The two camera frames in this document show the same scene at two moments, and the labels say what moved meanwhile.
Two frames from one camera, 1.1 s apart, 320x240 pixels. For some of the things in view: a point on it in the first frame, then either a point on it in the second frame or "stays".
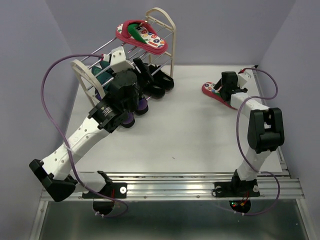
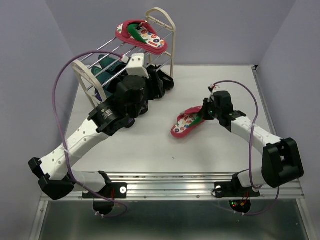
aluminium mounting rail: [201, 186] stays
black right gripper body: [237, 87] → [210, 111]
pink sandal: [207, 88] → [187, 120]
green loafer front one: [103, 77] stays
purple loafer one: [143, 107] stays
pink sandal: [142, 34] stays
